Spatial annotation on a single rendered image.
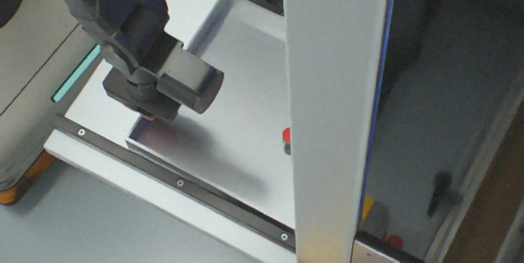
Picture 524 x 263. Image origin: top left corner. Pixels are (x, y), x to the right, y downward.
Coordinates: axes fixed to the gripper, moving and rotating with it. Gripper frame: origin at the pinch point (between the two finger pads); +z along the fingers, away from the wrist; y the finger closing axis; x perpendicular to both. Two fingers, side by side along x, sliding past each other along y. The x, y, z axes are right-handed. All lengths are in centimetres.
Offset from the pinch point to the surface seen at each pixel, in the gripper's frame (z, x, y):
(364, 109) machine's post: -61, -12, 30
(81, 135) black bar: 0.9, -7.7, -6.9
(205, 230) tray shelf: 1.6, -10.7, 14.1
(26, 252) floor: 93, -14, -35
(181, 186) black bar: -0.1, -7.5, 8.7
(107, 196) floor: 92, 5, -26
